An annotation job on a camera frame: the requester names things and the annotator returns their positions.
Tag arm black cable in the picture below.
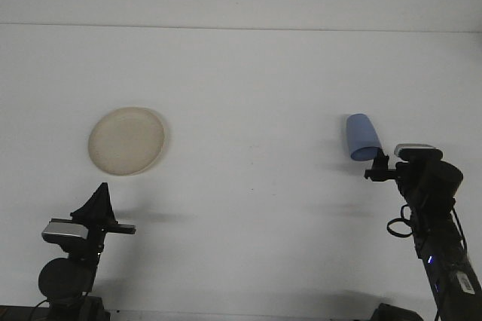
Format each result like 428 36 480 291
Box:
386 203 471 261
30 299 52 321

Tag dark brown base board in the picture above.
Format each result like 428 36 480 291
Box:
0 304 52 321

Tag pale round plate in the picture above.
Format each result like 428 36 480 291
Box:
87 106 169 177

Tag gripper grey camera box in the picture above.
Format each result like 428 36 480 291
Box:
41 221 90 243
393 143 444 162

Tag pale blue cup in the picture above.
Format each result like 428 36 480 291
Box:
345 112 382 162

